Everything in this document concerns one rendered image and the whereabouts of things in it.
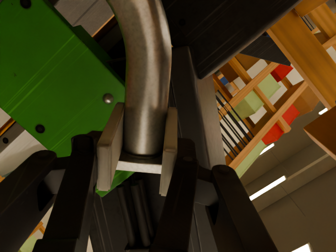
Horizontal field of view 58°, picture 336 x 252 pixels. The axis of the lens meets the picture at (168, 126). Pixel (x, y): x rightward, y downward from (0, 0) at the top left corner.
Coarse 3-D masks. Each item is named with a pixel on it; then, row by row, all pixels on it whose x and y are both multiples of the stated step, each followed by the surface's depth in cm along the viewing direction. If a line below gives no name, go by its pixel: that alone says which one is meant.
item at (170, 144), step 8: (168, 112) 21; (176, 112) 22; (168, 120) 20; (176, 120) 20; (168, 128) 19; (176, 128) 19; (168, 136) 18; (176, 136) 18; (168, 144) 17; (176, 144) 17; (168, 152) 16; (176, 152) 16; (168, 160) 16; (168, 168) 16; (160, 176) 18; (168, 176) 17; (160, 184) 17; (168, 184) 17; (160, 192) 17
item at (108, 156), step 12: (120, 108) 21; (108, 120) 19; (120, 120) 20; (108, 132) 17; (120, 132) 20; (108, 144) 16; (120, 144) 21; (108, 156) 16; (108, 168) 17; (96, 180) 17; (108, 180) 17
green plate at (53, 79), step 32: (32, 0) 27; (0, 32) 28; (32, 32) 28; (64, 32) 28; (0, 64) 30; (32, 64) 30; (64, 64) 29; (96, 64) 29; (0, 96) 31; (32, 96) 31; (64, 96) 31; (96, 96) 31; (32, 128) 32; (64, 128) 32; (96, 128) 32; (96, 192) 35
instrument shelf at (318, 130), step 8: (328, 112) 77; (320, 120) 76; (328, 120) 72; (304, 128) 79; (312, 128) 75; (320, 128) 72; (328, 128) 68; (312, 136) 72; (320, 136) 68; (328, 136) 65; (320, 144) 67; (328, 144) 62; (328, 152) 64
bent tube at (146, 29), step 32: (128, 0) 17; (160, 0) 18; (128, 32) 18; (160, 32) 18; (128, 64) 19; (160, 64) 19; (128, 96) 20; (160, 96) 20; (128, 128) 21; (160, 128) 21; (128, 160) 21; (160, 160) 21
